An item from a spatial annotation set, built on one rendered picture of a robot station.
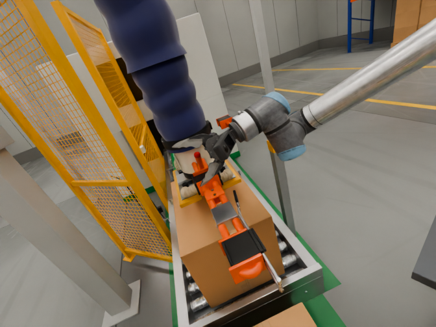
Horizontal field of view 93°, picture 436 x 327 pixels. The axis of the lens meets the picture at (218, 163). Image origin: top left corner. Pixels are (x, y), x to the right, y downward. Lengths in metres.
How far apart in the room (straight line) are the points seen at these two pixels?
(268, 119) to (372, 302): 1.43
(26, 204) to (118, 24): 1.12
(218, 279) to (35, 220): 1.11
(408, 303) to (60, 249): 2.14
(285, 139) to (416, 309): 1.41
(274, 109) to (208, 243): 0.56
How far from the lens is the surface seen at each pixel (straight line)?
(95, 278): 1.91
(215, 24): 10.00
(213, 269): 0.99
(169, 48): 0.82
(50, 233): 1.67
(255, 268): 0.48
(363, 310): 1.77
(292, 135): 0.68
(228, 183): 0.91
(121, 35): 0.83
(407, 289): 1.90
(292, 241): 1.26
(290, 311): 1.14
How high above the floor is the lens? 1.59
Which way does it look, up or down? 28 degrees down
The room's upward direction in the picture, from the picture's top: 19 degrees counter-clockwise
